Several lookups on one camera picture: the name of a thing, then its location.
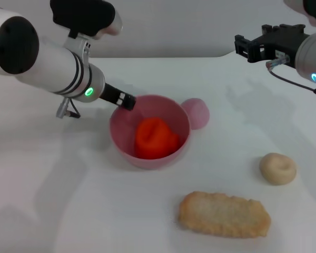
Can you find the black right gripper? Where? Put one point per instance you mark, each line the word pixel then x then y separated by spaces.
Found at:
pixel 281 43

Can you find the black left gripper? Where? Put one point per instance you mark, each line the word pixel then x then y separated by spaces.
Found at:
pixel 111 94

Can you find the pink plastic bowl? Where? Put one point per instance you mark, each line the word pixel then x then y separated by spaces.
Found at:
pixel 150 126

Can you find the orange toy fruit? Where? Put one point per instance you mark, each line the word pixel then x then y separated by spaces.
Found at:
pixel 155 139

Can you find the pink toy bun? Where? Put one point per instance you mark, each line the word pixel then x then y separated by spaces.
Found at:
pixel 198 113

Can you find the beige toy doughnut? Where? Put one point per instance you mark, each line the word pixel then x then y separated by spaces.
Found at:
pixel 277 168

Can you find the golden toy toast slice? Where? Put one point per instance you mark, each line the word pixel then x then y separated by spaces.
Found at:
pixel 223 214

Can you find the right wrist camera housing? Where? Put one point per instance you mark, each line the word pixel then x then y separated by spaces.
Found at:
pixel 310 10

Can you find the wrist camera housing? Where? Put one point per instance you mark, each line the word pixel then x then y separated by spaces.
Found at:
pixel 84 18
pixel 310 10

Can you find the left wrist camera housing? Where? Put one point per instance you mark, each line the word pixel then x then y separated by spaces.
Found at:
pixel 84 18

